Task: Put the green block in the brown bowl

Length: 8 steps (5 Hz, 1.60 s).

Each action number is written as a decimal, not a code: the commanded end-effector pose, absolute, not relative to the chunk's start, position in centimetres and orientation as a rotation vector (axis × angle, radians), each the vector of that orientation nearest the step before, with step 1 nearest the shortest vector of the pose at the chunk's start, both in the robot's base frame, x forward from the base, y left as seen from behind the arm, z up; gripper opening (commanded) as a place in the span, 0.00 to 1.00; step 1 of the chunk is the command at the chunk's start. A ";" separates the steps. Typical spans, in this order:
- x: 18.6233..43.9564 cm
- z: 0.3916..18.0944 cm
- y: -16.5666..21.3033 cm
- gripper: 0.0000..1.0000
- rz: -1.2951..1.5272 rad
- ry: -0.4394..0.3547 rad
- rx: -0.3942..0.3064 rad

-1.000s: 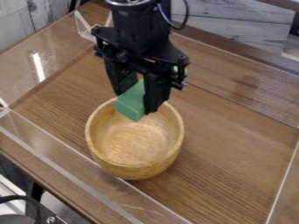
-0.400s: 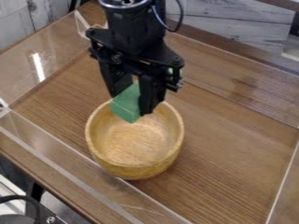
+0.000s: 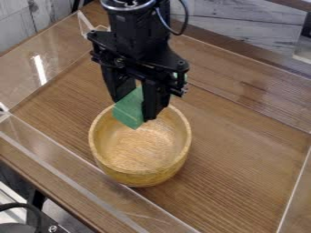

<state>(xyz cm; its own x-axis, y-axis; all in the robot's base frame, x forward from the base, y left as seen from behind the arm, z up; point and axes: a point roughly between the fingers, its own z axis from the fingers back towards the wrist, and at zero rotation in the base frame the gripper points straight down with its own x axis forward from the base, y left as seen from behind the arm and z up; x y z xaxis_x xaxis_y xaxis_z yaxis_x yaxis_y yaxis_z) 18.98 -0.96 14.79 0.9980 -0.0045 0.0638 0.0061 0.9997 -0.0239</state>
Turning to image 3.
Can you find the black table leg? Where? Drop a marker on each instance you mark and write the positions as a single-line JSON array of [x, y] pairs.
[[37, 199]]

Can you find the brown wooden bowl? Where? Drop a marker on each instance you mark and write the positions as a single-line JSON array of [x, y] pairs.
[[140, 157]]

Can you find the black metal base plate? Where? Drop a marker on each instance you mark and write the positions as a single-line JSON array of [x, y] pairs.
[[41, 223]]

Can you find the green rectangular block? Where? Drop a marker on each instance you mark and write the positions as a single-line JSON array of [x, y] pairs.
[[127, 109]]

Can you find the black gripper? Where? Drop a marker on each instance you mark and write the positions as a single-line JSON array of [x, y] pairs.
[[139, 60]]

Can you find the clear acrylic front wall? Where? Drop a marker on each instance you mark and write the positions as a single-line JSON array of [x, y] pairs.
[[107, 206]]

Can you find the clear acrylic corner bracket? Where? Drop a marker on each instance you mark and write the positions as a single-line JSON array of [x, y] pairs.
[[87, 26]]

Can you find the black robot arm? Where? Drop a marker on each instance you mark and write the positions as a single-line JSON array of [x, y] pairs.
[[139, 20]]

